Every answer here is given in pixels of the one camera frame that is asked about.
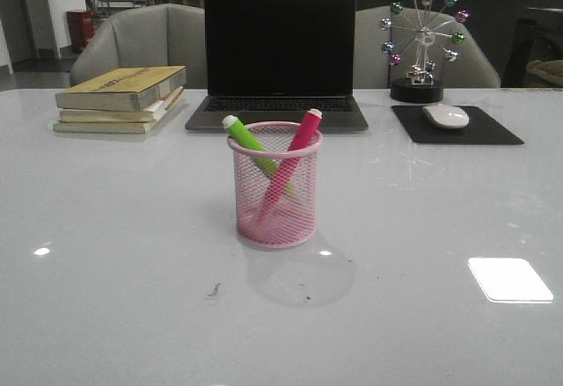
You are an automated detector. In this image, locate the pink highlighter pen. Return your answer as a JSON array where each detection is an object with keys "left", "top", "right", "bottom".
[{"left": 256, "top": 108, "right": 322, "bottom": 224}]

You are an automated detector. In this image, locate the green highlighter pen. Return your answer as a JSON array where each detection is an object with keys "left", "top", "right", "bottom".
[{"left": 223, "top": 115, "right": 279, "bottom": 193}]

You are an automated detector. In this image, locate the pink mesh pen holder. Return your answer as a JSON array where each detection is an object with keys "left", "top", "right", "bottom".
[{"left": 227, "top": 121, "right": 323, "bottom": 249}]

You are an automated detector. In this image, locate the grey open laptop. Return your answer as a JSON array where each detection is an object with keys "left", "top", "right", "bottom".
[{"left": 186, "top": 0, "right": 368, "bottom": 133}]

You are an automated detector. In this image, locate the middle cream book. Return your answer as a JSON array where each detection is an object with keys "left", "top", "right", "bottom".
[{"left": 59, "top": 87, "right": 184, "bottom": 122}]

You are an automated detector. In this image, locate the cream book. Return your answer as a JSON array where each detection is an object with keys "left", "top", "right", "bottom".
[
  {"left": 52, "top": 110, "right": 171, "bottom": 134},
  {"left": 59, "top": 87, "right": 184, "bottom": 122}
]

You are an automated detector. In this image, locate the right grey armchair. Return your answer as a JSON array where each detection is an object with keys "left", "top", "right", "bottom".
[{"left": 353, "top": 5, "right": 501, "bottom": 89}]

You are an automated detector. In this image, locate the grey armchair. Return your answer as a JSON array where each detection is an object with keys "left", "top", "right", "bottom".
[
  {"left": 69, "top": 4, "right": 208, "bottom": 89},
  {"left": 353, "top": 5, "right": 501, "bottom": 89}
]

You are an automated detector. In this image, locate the white computer mouse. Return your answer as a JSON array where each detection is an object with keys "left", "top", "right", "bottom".
[{"left": 422, "top": 104, "right": 470, "bottom": 129}]

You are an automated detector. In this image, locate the top yellow book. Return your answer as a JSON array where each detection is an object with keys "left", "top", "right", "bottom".
[{"left": 55, "top": 66, "right": 186, "bottom": 112}]

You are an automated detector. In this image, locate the left grey armchair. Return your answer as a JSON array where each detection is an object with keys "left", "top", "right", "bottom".
[{"left": 69, "top": 4, "right": 208, "bottom": 89}]

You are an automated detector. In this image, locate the bottom cream book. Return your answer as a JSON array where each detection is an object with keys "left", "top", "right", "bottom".
[{"left": 52, "top": 110, "right": 171, "bottom": 134}]

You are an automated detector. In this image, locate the ferris wheel desk ornament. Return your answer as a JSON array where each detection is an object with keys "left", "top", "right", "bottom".
[{"left": 379, "top": 0, "right": 466, "bottom": 104}]

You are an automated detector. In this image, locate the black mouse pad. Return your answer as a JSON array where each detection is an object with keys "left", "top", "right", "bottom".
[{"left": 391, "top": 106, "right": 524, "bottom": 145}]

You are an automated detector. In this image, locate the red bin in background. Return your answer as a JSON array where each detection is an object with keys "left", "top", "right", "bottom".
[{"left": 66, "top": 10, "right": 95, "bottom": 53}]

